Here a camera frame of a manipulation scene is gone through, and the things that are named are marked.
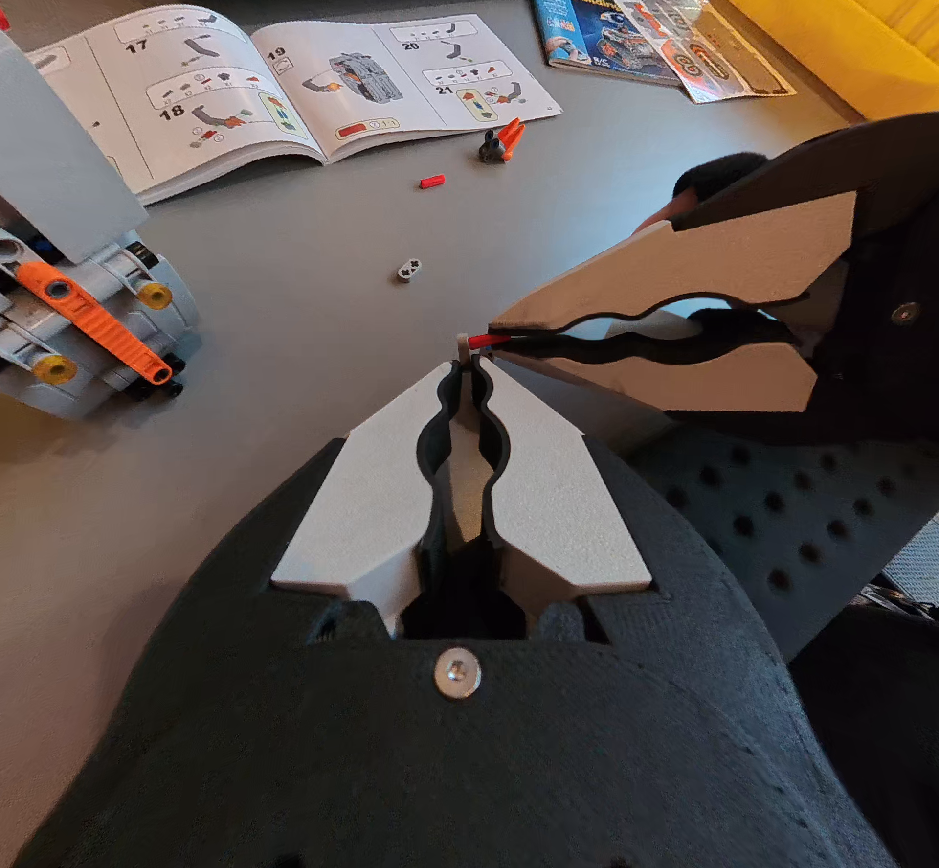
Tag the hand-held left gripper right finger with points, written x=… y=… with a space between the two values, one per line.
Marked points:
x=565 y=516

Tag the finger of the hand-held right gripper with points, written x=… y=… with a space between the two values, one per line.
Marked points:
x=719 y=383
x=733 y=259

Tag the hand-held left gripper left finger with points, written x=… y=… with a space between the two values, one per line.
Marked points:
x=359 y=516

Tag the red pin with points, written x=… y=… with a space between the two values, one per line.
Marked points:
x=483 y=341
x=433 y=182

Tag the grey desk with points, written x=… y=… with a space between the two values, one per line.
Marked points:
x=257 y=295

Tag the person's right hand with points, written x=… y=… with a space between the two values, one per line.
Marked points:
x=667 y=213

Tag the black dimpled mat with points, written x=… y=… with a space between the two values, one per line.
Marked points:
x=770 y=516

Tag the sticker sheet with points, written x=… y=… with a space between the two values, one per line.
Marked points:
x=733 y=68

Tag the yellow plastic bin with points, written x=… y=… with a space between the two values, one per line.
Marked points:
x=843 y=24

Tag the orange black claw assembly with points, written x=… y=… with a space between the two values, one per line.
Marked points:
x=502 y=141

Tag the blue cover manual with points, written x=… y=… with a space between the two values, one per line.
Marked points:
x=587 y=31

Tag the grey orange robot model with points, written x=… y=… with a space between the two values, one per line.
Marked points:
x=88 y=310

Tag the person's dark pants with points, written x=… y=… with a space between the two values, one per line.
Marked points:
x=880 y=736

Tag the open instruction booklet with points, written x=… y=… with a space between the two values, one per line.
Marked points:
x=220 y=97

